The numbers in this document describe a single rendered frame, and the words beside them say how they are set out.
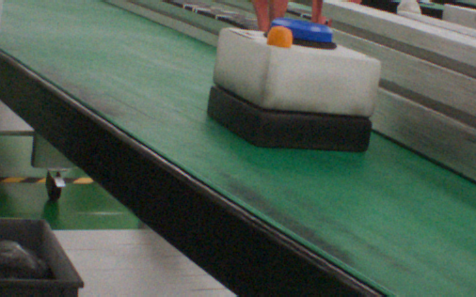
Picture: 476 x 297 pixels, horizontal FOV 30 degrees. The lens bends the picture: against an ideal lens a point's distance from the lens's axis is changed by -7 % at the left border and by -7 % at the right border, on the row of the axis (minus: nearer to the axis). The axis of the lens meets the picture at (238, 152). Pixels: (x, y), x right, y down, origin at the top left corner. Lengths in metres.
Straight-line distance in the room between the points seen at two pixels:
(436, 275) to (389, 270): 0.02
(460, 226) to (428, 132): 0.15
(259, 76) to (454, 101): 0.13
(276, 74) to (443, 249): 0.18
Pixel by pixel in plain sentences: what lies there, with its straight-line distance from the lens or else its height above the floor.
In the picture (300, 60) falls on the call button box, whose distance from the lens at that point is 0.55.
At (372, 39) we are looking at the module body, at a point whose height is 0.84.
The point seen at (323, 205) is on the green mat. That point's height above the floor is 0.78.
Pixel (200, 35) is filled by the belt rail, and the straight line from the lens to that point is 1.04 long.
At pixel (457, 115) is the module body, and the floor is 0.81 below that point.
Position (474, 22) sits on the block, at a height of 0.86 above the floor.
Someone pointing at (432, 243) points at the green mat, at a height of 0.78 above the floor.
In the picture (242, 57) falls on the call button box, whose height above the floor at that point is 0.83.
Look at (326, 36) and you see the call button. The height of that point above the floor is 0.85.
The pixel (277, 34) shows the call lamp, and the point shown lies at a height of 0.85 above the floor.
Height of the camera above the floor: 0.90
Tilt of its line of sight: 13 degrees down
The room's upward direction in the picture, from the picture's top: 9 degrees clockwise
